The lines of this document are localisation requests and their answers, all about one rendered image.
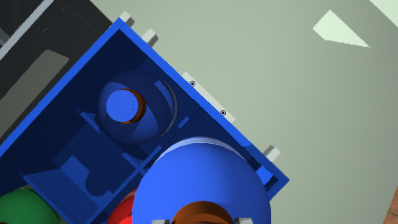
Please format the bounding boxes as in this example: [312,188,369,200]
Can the blue divided crate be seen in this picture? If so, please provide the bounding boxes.
[0,17,290,224]

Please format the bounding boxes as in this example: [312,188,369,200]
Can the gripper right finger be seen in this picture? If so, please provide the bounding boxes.
[234,217,253,224]

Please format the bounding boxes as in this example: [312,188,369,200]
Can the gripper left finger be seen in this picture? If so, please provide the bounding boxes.
[152,219,170,224]

